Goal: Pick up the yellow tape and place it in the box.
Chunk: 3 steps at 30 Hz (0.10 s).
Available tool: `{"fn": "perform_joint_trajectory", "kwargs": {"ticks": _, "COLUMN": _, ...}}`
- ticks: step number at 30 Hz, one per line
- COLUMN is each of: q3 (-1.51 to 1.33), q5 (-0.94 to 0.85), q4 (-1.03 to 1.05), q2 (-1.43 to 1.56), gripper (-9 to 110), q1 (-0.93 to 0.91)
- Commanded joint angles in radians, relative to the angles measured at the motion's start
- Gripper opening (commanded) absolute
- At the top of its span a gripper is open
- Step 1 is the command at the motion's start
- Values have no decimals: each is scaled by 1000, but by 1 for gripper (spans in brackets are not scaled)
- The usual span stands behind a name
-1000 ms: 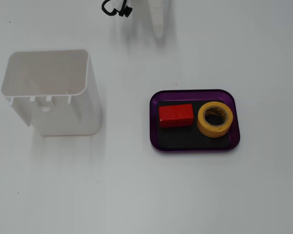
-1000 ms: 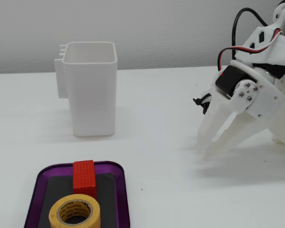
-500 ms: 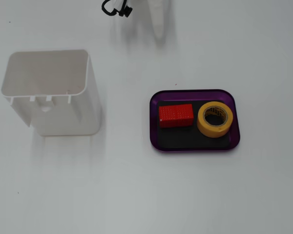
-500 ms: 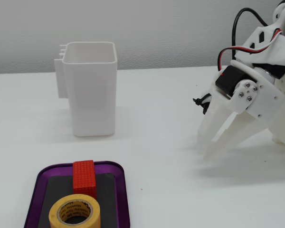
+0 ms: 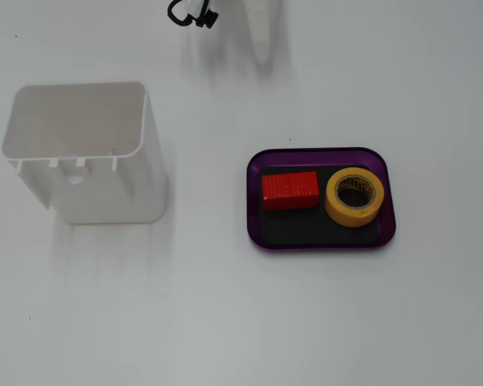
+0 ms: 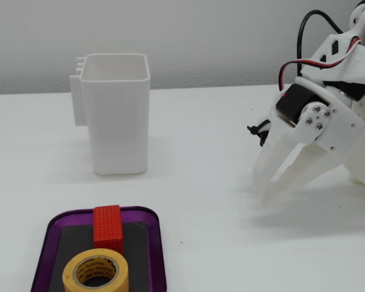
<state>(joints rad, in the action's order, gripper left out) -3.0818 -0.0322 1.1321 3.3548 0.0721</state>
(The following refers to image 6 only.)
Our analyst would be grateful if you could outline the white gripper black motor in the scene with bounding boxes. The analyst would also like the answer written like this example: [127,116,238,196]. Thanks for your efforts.
[251,77,365,206]

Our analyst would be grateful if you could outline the white plastic box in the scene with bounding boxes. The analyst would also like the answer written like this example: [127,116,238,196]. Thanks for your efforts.
[69,53,150,176]

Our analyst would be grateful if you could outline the red white black wire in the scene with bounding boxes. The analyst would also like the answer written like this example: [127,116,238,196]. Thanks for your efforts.
[279,35,363,98]

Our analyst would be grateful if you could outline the black zip tie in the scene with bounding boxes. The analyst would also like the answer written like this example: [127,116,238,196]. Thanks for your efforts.
[246,120,271,147]

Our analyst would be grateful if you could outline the yellow masking tape roll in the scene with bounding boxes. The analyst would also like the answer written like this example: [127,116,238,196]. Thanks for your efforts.
[62,248,130,292]

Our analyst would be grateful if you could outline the black cable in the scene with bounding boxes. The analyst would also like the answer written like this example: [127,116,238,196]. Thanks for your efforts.
[296,9,346,60]

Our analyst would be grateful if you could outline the purple metal tray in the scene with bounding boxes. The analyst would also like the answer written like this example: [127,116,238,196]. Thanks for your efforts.
[30,206,167,292]

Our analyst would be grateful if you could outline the black tray mat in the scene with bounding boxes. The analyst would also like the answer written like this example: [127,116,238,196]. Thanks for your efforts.
[50,221,150,292]

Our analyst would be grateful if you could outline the red studded block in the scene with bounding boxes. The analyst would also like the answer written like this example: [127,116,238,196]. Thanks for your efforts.
[92,204,125,256]

